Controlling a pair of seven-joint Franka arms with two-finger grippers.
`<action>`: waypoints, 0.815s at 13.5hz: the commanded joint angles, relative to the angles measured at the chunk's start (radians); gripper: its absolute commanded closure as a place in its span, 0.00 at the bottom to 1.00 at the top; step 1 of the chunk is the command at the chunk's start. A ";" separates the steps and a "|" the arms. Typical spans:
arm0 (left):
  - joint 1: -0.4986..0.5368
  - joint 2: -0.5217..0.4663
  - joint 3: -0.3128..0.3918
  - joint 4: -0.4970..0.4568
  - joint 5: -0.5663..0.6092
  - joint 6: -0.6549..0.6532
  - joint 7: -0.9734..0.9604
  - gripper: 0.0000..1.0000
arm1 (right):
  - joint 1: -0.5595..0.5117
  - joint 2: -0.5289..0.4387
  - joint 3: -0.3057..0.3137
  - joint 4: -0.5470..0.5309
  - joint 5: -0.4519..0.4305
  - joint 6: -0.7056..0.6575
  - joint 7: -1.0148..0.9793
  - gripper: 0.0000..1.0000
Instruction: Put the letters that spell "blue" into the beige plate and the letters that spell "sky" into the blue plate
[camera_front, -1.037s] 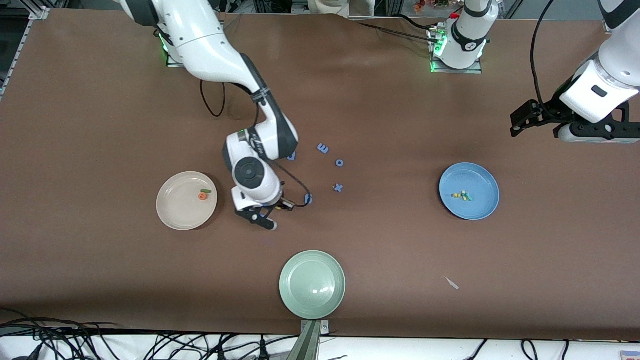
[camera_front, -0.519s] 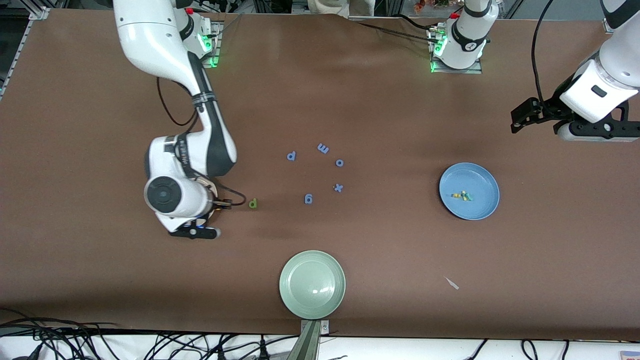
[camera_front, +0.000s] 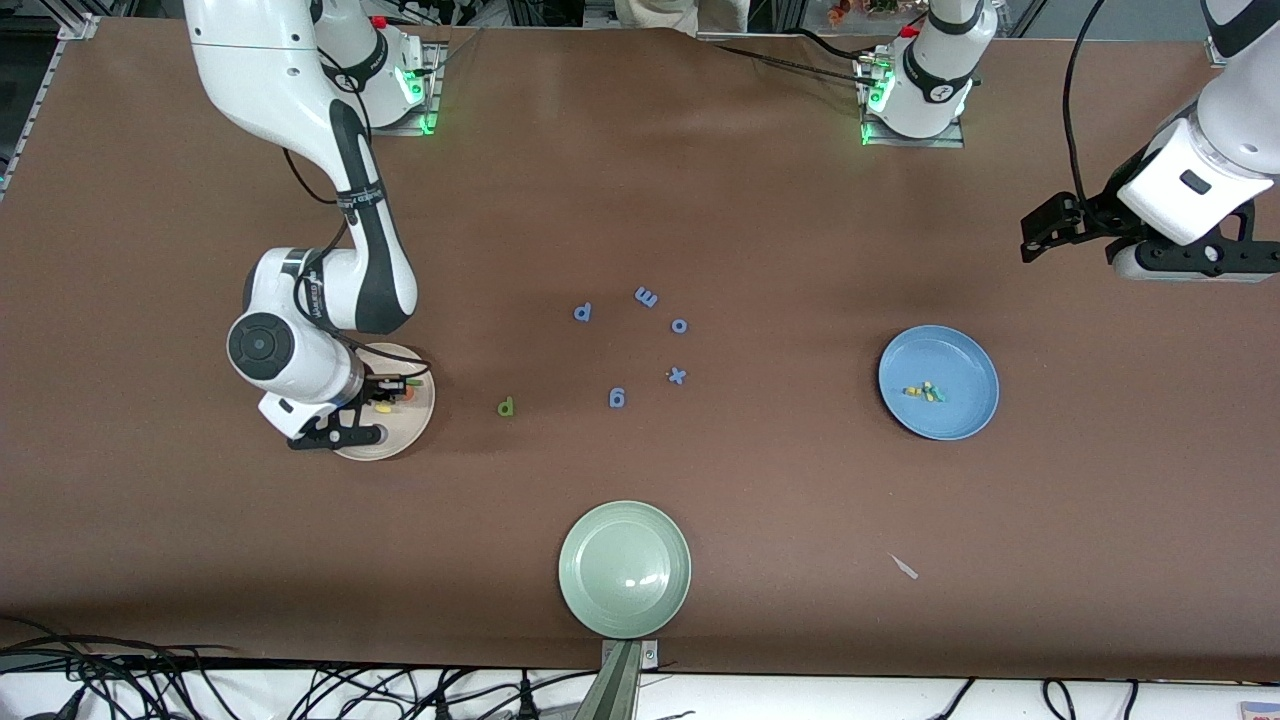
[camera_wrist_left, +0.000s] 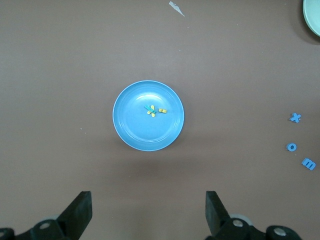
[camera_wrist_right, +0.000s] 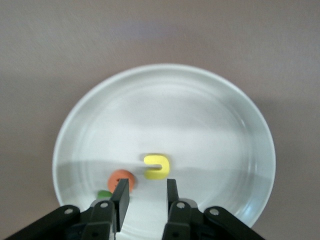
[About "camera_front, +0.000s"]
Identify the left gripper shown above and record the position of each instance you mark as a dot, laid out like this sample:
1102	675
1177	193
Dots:
1094	215

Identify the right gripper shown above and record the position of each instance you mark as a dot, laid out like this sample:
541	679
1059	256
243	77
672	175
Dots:
374	386

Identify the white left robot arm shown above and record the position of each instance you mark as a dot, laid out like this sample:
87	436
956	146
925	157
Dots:
935	90

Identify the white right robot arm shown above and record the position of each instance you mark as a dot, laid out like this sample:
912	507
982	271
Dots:
250	50

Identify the beige round plate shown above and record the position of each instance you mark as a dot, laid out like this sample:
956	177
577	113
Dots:
405	430

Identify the blue round plate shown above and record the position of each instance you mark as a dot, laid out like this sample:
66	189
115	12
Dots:
950	355

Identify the blue foam letter p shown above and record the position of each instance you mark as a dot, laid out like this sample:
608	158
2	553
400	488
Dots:
588	314

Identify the blue foam letter m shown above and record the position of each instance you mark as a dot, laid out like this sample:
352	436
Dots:
646	297

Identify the green round plate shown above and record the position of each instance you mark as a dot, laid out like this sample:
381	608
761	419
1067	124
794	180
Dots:
625	570

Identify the small grey tape scrap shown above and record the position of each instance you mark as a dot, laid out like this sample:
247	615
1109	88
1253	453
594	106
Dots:
905	567

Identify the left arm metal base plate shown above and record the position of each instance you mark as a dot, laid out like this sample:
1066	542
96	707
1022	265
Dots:
915	143

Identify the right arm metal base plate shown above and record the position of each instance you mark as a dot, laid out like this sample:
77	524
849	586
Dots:
410	127

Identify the grey metal camera mount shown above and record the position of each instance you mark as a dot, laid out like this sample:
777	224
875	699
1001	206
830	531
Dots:
615	690

